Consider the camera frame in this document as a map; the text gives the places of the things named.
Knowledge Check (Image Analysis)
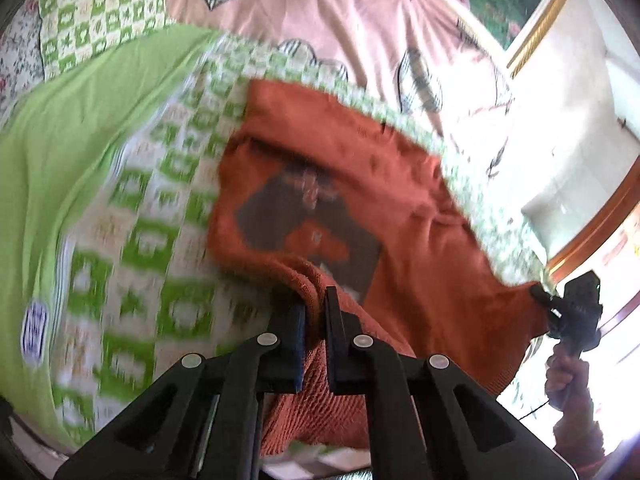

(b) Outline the green checkered blanket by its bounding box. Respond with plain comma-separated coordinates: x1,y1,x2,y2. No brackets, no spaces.
0,25,551,453

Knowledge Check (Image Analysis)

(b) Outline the orange knit sweater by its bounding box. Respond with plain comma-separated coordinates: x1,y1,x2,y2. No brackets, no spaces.
207,79,551,457

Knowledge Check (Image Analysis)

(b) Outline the pink heart print bedsheet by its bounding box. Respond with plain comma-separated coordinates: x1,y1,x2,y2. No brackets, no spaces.
160,0,517,181

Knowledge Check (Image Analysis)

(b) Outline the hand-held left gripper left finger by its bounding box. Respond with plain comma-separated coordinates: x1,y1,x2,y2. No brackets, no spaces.
54,290,307,480

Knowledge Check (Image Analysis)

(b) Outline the person's right hand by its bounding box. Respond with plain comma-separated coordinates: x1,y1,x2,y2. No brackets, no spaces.
545,346,594,408

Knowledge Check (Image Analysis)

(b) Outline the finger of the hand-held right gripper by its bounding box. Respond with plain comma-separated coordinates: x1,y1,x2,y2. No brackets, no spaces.
530,285,565,312

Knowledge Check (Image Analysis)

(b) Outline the green checkered pillow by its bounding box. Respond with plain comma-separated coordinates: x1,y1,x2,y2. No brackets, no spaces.
39,0,171,82

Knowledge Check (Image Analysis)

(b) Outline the brown wooden trim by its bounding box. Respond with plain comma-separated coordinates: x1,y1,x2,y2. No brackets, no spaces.
545,152,640,273

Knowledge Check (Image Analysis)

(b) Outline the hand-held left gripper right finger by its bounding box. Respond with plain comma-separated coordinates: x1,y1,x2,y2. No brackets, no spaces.
325,286,577,480

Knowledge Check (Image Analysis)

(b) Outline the person's right forearm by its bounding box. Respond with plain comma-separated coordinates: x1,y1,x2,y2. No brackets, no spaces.
552,395,609,480

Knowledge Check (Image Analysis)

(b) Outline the floral print cloth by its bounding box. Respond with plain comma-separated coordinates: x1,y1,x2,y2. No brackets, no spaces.
0,0,48,111

